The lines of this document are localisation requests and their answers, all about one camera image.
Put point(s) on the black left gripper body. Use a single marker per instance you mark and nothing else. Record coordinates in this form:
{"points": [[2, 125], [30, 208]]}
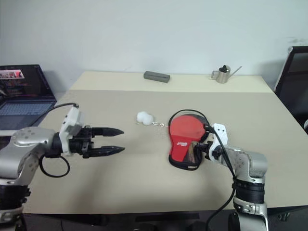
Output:
{"points": [[80, 144]]}

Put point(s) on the open dark laptop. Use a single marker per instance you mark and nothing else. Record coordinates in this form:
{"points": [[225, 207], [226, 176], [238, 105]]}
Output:
{"points": [[24, 109]]}

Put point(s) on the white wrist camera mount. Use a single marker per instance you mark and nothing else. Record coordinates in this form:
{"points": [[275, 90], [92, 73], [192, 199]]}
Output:
{"points": [[69, 120], [220, 131]]}

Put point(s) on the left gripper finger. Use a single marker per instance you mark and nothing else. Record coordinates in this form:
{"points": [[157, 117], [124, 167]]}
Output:
{"points": [[108, 151], [108, 132]]}

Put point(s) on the small metal watering can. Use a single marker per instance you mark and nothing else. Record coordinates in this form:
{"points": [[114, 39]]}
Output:
{"points": [[222, 76]]}

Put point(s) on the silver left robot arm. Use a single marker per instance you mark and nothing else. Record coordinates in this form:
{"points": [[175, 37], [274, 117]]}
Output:
{"points": [[31, 137]]}

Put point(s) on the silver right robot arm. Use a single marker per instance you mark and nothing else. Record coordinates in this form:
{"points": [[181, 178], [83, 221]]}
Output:
{"points": [[247, 161]]}

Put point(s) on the red table tennis paddle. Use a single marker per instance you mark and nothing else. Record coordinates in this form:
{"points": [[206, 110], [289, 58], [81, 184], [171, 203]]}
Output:
{"points": [[185, 127]]}

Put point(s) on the grey oblong box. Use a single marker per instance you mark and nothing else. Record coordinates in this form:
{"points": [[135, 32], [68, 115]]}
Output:
{"points": [[156, 76]]}

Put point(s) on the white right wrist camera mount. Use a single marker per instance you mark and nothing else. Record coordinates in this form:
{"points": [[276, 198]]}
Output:
{"points": [[220, 131]]}

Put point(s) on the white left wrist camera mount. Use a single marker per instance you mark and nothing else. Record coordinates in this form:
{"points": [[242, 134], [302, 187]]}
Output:
{"points": [[69, 120]]}

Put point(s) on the black office chair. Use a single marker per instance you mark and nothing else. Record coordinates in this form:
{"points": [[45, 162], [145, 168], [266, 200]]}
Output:
{"points": [[296, 84]]}

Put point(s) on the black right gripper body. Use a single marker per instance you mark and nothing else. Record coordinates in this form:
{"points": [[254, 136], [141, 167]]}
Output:
{"points": [[207, 150]]}

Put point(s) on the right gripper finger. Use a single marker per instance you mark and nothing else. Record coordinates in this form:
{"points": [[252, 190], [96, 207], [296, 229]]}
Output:
{"points": [[200, 148], [206, 137]]}

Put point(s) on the black table frame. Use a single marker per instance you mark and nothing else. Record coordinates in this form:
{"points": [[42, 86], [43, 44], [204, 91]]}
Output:
{"points": [[72, 219]]}

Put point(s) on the black red paddle case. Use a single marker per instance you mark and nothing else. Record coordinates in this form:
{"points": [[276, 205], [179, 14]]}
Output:
{"points": [[178, 154]]}

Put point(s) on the beige table cloth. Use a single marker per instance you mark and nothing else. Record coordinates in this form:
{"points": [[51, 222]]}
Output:
{"points": [[134, 183]]}

